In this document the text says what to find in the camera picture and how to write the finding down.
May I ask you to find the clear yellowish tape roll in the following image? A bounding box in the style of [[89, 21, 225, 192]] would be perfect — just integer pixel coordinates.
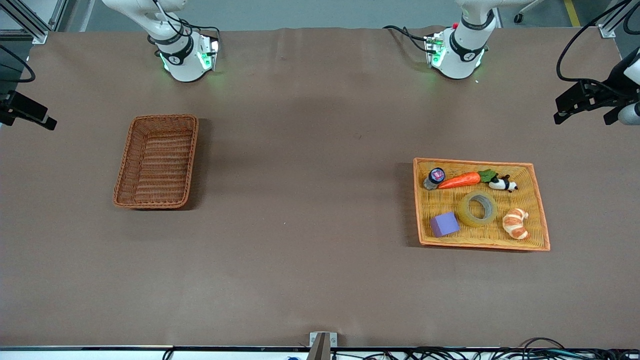
[[459, 190, 499, 228]]

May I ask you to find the brown deep wicker basket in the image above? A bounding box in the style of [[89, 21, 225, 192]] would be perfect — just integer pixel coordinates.
[[112, 114, 200, 210]]

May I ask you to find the orange flat wicker basket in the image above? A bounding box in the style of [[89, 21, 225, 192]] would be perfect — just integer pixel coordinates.
[[413, 157, 551, 252]]

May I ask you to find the office chair caster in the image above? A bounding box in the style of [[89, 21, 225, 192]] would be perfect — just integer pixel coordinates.
[[513, 0, 543, 24]]

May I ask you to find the black white panda toy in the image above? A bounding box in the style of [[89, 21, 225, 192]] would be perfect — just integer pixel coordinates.
[[488, 174, 519, 193]]

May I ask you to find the toy croissant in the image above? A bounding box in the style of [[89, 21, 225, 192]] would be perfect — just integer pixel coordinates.
[[502, 208, 530, 241]]

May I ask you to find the orange toy carrot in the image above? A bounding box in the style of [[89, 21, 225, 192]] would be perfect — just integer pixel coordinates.
[[437, 169, 499, 190]]

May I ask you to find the small bottle purple cap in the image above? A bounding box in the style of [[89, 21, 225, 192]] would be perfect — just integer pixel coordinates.
[[423, 167, 446, 191]]

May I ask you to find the purple cube block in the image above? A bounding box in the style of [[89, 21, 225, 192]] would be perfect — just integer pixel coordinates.
[[429, 211, 461, 238]]

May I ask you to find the large table cover sheet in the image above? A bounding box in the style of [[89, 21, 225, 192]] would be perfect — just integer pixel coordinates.
[[0, 26, 640, 349]]

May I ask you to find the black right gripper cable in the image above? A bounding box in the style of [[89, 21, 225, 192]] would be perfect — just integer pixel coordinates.
[[0, 45, 36, 84]]

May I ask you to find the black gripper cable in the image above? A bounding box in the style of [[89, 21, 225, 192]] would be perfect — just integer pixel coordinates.
[[0, 45, 36, 84], [556, 0, 635, 84]]

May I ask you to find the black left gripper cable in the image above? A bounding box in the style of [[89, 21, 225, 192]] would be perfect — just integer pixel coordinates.
[[556, 0, 635, 84]]

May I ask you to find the black looped frame cable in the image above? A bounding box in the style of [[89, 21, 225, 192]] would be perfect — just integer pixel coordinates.
[[622, 4, 640, 37]]

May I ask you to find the aluminium frame post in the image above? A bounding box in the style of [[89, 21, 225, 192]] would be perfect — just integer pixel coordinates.
[[597, 0, 640, 39], [0, 0, 67, 45]]

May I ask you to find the black right arm base cable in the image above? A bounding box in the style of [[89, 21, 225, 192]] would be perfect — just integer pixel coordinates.
[[150, 0, 221, 48]]

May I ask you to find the black arm base cable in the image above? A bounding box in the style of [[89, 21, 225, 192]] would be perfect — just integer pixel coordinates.
[[382, 25, 432, 54], [150, 0, 221, 48]]

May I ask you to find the black left arm base cable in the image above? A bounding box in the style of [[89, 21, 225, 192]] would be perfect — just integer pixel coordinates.
[[382, 25, 432, 54]]

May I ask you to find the black floor cable bundle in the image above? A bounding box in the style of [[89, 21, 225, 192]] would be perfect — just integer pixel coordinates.
[[330, 337, 640, 360]]

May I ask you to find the metal table edge bracket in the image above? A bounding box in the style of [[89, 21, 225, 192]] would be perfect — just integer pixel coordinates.
[[306, 331, 339, 360]]

